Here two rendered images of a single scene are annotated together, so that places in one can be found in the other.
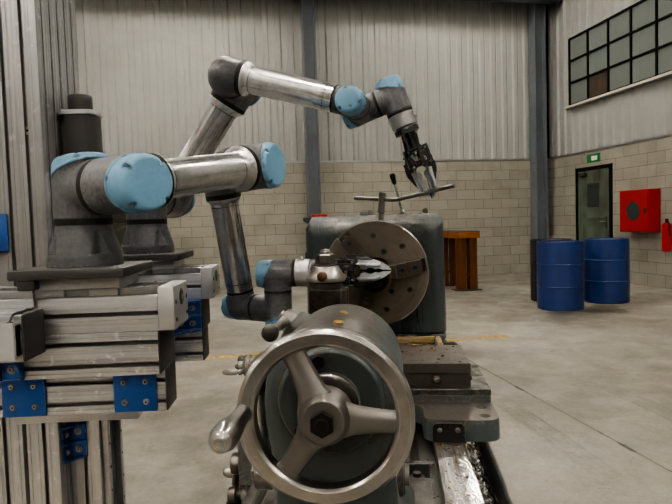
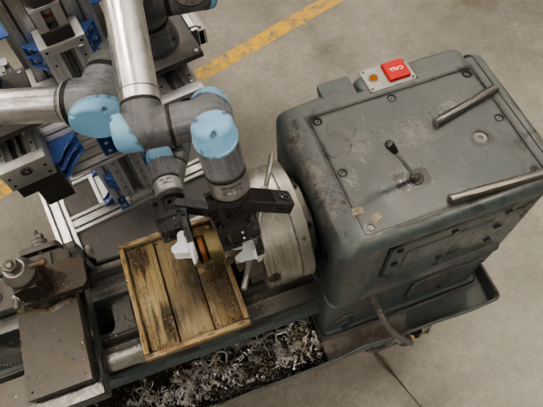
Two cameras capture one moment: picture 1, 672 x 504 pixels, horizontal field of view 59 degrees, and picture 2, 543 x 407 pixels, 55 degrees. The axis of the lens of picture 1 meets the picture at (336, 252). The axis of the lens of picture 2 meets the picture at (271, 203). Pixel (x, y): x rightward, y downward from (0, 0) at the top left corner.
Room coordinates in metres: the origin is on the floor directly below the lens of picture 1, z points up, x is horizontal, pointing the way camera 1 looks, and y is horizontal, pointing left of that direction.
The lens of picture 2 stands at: (1.59, -0.68, 2.34)
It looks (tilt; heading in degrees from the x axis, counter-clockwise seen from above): 62 degrees down; 68
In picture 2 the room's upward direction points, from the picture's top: 4 degrees counter-clockwise
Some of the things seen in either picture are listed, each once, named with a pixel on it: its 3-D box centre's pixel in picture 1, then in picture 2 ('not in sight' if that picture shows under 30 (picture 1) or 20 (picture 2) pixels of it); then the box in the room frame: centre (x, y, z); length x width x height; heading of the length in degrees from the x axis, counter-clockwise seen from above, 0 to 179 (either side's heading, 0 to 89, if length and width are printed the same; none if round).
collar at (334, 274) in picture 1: (325, 273); (16, 270); (1.18, 0.02, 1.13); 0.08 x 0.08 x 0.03
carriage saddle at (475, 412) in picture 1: (366, 398); (41, 331); (1.12, -0.05, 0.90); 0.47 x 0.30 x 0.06; 84
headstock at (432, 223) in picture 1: (375, 267); (400, 177); (2.20, -0.14, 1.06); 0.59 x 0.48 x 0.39; 174
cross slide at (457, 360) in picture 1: (359, 365); (50, 315); (1.17, -0.04, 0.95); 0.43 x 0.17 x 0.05; 84
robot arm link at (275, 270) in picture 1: (276, 274); (162, 167); (1.61, 0.16, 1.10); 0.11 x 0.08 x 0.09; 83
